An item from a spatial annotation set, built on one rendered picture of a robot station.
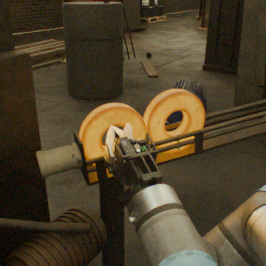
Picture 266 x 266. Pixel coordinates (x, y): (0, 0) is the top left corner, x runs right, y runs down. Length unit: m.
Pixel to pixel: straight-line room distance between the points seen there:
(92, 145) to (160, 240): 0.29
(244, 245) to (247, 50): 2.44
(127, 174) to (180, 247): 0.19
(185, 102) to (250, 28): 2.18
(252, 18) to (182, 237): 2.52
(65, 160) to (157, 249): 0.30
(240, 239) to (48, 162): 0.40
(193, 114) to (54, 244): 0.43
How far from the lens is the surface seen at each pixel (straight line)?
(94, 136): 0.70
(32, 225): 0.70
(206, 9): 9.18
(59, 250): 0.72
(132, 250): 1.45
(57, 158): 0.70
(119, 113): 0.70
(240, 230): 0.59
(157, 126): 0.75
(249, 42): 2.91
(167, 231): 0.50
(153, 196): 0.53
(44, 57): 4.77
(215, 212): 1.69
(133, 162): 0.59
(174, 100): 0.74
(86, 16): 3.04
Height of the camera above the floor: 1.01
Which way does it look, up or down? 24 degrees down
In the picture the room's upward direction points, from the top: straight up
